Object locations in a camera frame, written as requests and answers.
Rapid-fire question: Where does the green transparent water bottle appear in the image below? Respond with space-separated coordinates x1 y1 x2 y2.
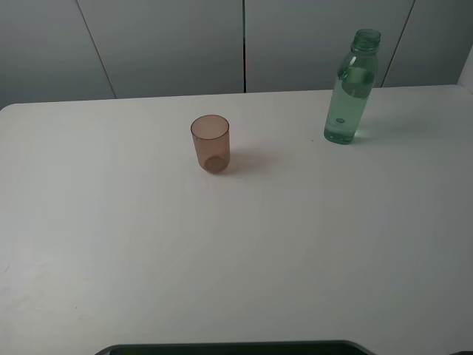
324 29 381 144

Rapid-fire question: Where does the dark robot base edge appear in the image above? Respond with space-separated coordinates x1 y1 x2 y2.
98 340 372 355

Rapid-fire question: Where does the pink translucent plastic cup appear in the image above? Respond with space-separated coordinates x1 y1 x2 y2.
191 115 230 174

